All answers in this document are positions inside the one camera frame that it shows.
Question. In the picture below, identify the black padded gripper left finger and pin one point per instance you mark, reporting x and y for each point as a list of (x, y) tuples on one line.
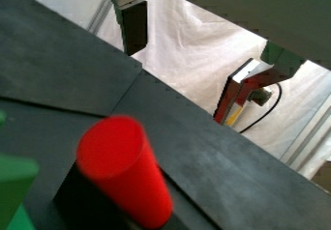
[(131, 16)]

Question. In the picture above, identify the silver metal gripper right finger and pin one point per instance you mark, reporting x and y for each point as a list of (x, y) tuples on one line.
[(277, 66)]

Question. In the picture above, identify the red cylinder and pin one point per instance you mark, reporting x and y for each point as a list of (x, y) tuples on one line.
[(115, 158)]

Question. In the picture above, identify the black curved cradle stand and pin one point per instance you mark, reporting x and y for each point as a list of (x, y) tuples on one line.
[(87, 210)]

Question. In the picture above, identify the green shape sorter base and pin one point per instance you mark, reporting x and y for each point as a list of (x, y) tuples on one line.
[(17, 174)]

